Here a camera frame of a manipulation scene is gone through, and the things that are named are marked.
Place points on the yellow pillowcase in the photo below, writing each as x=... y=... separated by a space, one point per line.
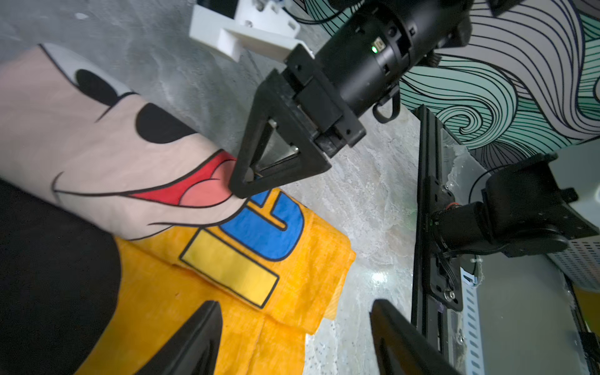
x=117 y=224

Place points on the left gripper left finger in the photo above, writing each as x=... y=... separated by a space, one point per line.
x=194 y=348

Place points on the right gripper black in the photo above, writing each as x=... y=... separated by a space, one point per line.
x=309 y=112

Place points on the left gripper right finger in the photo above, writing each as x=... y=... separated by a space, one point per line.
x=400 y=348

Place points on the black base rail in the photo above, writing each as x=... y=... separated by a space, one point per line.
x=436 y=287

